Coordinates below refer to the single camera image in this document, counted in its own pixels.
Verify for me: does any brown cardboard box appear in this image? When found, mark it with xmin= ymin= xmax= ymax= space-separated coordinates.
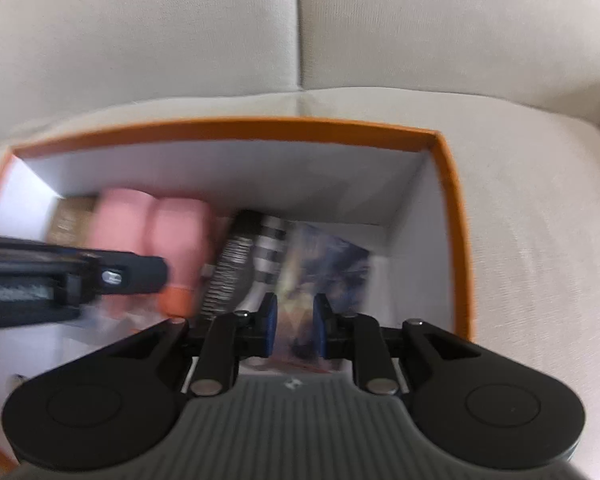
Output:
xmin=46 ymin=196 xmax=102 ymax=247

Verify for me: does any colourful printed card pack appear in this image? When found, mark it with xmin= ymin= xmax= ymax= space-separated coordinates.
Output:
xmin=274 ymin=221 xmax=374 ymax=367

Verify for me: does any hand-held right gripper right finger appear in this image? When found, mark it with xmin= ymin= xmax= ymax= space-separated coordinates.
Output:
xmin=312 ymin=293 xmax=482 ymax=396

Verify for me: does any black and white striped item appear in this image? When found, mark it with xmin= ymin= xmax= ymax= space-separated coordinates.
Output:
xmin=241 ymin=215 xmax=292 ymax=312

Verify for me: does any orange cardboard box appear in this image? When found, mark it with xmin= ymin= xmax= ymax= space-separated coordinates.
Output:
xmin=0 ymin=117 xmax=476 ymax=466

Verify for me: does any beige sofa back cushion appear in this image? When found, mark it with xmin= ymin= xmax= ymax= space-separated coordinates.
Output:
xmin=0 ymin=0 xmax=302 ymax=137
xmin=296 ymin=0 xmax=600 ymax=131

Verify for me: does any black ribbed comb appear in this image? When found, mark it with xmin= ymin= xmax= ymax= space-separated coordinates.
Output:
xmin=201 ymin=209 xmax=262 ymax=319

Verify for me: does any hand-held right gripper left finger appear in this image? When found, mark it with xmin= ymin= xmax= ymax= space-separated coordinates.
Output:
xmin=107 ymin=292 xmax=279 ymax=396

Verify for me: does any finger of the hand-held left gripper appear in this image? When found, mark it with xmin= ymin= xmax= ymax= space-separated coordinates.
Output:
xmin=92 ymin=254 xmax=169 ymax=297

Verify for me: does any pink cylinder with orange cap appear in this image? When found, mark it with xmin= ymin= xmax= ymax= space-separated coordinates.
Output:
xmin=149 ymin=196 xmax=215 ymax=318

